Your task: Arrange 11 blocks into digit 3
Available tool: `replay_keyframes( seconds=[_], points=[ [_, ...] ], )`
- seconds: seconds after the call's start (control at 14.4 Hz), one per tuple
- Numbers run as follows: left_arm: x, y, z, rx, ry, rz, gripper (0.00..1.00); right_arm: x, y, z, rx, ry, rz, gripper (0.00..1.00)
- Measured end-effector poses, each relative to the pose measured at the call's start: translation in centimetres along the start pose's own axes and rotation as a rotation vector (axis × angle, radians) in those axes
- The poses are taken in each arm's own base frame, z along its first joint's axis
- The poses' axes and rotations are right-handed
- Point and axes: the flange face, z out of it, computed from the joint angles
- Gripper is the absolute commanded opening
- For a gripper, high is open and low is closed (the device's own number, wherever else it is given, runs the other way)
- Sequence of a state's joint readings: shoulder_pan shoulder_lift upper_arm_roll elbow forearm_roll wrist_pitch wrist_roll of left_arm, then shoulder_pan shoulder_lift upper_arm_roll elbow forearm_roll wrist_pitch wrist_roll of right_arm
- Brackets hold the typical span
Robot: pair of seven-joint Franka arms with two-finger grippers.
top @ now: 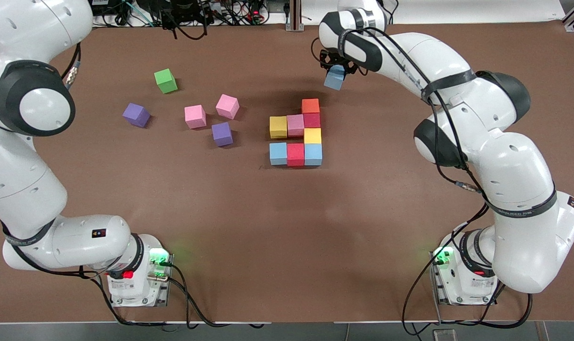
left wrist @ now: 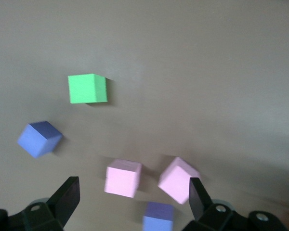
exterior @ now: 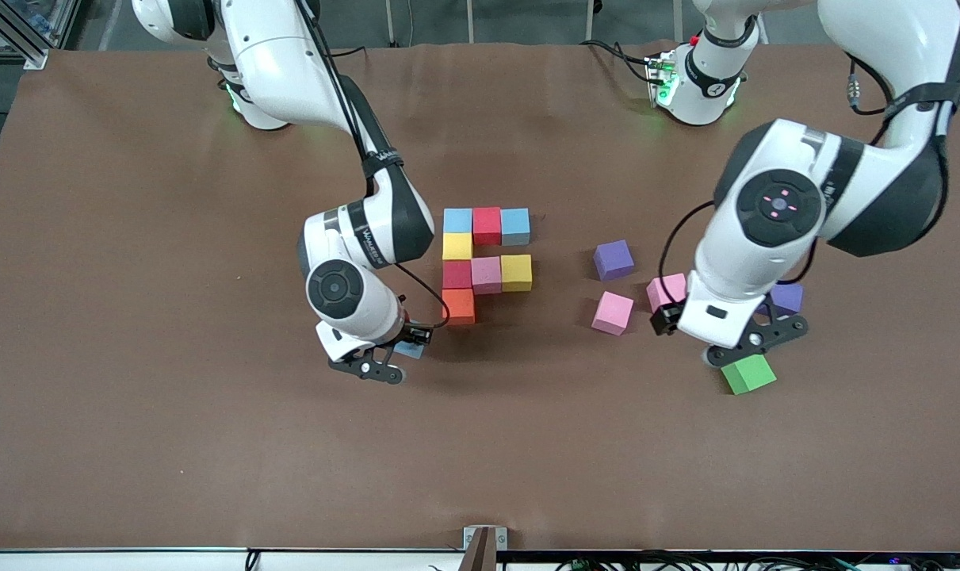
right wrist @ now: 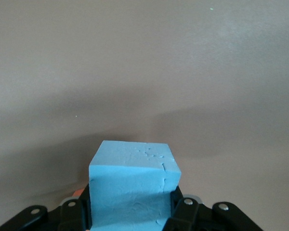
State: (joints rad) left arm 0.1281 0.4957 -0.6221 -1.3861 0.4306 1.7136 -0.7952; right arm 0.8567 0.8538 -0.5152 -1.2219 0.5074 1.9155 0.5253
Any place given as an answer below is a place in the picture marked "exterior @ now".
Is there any orange foam cube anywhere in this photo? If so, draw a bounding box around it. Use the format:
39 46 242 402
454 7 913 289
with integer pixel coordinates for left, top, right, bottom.
442 289 476 326

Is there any pink foam cube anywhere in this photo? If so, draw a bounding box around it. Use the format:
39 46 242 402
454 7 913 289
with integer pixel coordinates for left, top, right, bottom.
646 273 689 315
471 256 503 295
591 291 635 336

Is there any green foam cube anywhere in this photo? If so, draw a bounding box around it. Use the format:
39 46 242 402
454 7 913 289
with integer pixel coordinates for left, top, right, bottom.
721 354 778 396

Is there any purple foam cube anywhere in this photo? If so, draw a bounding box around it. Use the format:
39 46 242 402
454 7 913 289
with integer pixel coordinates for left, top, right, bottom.
593 240 636 282
767 282 805 316

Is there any brown table mat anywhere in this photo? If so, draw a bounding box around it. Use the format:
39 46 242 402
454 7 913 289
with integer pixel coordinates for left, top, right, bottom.
0 41 960 554

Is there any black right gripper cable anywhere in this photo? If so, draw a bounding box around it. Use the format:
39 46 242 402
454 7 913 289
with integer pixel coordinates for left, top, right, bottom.
395 262 451 330

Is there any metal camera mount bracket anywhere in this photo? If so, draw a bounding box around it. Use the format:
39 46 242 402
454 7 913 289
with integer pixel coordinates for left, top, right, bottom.
458 525 508 571

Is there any black left arm base cable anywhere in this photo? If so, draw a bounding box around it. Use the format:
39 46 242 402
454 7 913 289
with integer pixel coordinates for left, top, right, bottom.
579 38 656 84

